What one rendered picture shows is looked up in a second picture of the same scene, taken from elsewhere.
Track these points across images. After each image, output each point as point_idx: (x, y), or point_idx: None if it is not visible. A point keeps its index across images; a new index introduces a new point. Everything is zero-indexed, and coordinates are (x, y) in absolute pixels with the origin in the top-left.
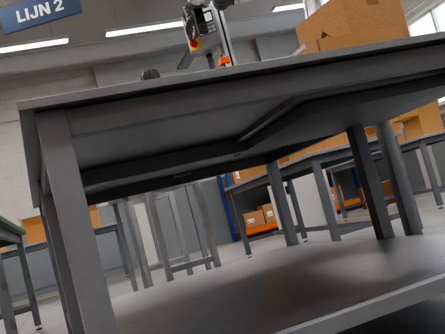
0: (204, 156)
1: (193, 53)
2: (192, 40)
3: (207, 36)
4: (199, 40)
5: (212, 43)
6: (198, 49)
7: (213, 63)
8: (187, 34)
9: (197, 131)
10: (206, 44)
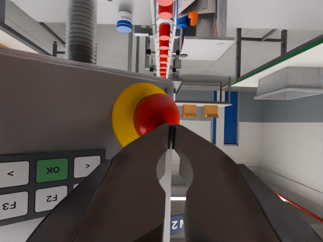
0: None
1: (163, 79)
2: (179, 127)
3: (47, 139)
4: (114, 127)
5: (18, 68)
6: (136, 80)
7: (72, 36)
8: (248, 175)
9: None
10: (78, 84)
